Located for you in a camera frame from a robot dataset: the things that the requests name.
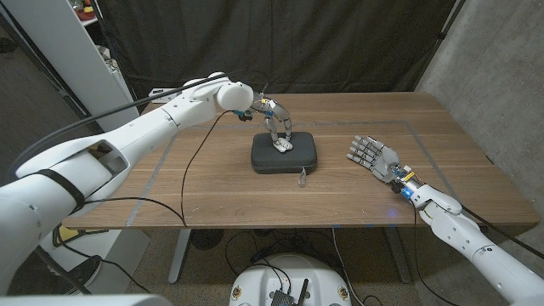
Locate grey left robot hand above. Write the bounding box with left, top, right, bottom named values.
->
left=244, top=97, right=294, bottom=153

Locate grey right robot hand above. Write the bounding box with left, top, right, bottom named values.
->
left=346, top=134, right=403, bottom=184

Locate black zippered pouch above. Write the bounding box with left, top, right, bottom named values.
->
left=250, top=131, right=319, bottom=189

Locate black curtain backdrop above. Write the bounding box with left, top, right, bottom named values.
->
left=95, top=0, right=458, bottom=114

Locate grey metal table leg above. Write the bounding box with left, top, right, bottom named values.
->
left=167, top=229, right=192, bottom=285
left=382, top=227, right=412, bottom=285

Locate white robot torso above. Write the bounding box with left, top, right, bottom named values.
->
left=228, top=253, right=353, bottom=306

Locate black module with antenna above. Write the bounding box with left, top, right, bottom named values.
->
left=269, top=278, right=310, bottom=306

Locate white cabinet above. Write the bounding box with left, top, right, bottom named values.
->
left=0, top=0, right=141, bottom=135

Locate black shoe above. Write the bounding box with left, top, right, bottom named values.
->
left=70, top=254, right=103, bottom=294

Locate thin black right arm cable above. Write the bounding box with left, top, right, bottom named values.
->
left=411, top=203, right=462, bottom=306

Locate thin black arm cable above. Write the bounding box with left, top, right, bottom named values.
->
left=411, top=203, right=462, bottom=306
left=82, top=109, right=235, bottom=229

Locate grey floor cable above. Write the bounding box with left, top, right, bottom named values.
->
left=331, top=225, right=366, bottom=306

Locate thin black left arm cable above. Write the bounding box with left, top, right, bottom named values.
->
left=82, top=109, right=235, bottom=229

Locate black floor cable bundle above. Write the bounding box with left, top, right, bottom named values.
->
left=224, top=229, right=337, bottom=281

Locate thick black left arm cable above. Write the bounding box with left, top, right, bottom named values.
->
left=2, top=70, right=256, bottom=184

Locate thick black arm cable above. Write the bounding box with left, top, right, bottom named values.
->
left=2, top=70, right=256, bottom=184
left=461, top=206, right=544, bottom=260

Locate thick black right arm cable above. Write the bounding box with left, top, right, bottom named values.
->
left=461, top=206, right=544, bottom=260

